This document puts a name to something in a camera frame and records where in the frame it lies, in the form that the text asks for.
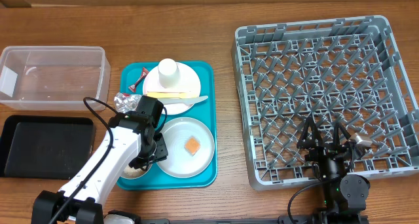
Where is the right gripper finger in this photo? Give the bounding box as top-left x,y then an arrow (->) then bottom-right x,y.
332,122 -> 351,147
297,116 -> 323,148

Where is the white small bowl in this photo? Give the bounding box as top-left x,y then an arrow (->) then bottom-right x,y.
120,166 -> 151,179

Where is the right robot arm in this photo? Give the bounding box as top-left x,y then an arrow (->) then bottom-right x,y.
287,116 -> 372,224

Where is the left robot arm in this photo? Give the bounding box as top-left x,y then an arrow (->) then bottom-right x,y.
31,96 -> 168,224

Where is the grey plastic dishwasher rack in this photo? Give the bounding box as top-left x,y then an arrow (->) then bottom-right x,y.
232,15 -> 418,191

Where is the grey round plate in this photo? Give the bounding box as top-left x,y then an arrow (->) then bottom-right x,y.
158,117 -> 215,178

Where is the orange food cube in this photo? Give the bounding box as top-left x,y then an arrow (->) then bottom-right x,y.
184,136 -> 200,156

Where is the light grey plastic knife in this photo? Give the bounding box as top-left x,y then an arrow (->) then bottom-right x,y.
158,96 -> 208,105

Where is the yellow plastic fork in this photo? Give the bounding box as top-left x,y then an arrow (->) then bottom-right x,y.
147,92 -> 199,98

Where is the silver foil wrapper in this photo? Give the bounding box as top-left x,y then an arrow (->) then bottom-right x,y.
114,92 -> 141,113

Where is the red sauce packet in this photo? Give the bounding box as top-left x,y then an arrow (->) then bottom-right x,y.
128,67 -> 149,93

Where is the pink round plate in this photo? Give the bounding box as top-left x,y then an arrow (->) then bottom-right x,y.
142,62 -> 201,98

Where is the white paper cup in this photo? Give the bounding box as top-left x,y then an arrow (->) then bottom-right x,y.
157,58 -> 180,88

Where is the black plastic tray bin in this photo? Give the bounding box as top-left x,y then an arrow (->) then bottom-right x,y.
1,115 -> 96,180

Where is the clear plastic bin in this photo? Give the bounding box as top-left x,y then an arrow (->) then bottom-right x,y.
1,46 -> 111,111

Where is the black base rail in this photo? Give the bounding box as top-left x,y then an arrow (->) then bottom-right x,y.
137,214 -> 369,224

